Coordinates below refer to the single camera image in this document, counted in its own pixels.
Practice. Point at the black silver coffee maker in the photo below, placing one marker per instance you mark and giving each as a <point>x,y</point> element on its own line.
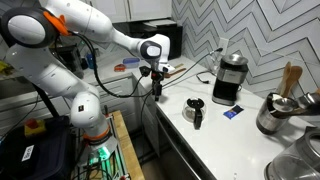
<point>228,80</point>

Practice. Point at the glass blender jar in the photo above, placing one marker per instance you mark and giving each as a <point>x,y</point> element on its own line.
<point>300,161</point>

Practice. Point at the wooden spoon in holder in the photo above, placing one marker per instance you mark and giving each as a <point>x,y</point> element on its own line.
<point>290,76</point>

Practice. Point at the light wooden spatula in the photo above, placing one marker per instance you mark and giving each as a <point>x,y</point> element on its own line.
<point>178,66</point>

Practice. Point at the glass coffee carafe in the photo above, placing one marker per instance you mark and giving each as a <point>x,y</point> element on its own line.
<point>194,111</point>

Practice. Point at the steel utensil holder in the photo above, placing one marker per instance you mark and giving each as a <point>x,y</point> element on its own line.
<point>266,122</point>

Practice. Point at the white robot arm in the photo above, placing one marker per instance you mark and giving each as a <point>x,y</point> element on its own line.
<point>34,29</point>

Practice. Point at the white wall outlet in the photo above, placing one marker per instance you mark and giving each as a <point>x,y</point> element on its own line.
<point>223,43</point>

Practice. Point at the orange small object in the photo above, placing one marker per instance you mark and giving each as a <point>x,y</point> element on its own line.
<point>120,68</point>

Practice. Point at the white upper cabinets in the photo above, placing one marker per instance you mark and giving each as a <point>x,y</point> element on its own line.
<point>132,10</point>

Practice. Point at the wooden robot cart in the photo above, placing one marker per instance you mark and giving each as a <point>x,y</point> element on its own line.
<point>123,164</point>

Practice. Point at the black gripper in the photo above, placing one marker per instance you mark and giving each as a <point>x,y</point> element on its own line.
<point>156,77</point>

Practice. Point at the dark wooden spoon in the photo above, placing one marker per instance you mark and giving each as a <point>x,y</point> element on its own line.
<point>168,75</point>

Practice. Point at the black microwave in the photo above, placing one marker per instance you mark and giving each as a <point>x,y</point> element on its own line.
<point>141,30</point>

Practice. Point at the steel ladle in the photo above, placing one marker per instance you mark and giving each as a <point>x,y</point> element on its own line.
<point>306,105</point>

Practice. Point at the blue lidded container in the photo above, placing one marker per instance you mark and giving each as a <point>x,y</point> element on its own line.
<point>131,62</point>

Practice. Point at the blue snack packet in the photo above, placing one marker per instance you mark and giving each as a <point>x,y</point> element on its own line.
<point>233,112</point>

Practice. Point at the red emergency stop button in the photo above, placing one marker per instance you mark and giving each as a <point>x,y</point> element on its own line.
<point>33,127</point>

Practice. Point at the black controller box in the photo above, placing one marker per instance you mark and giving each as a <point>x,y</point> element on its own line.
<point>48,156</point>

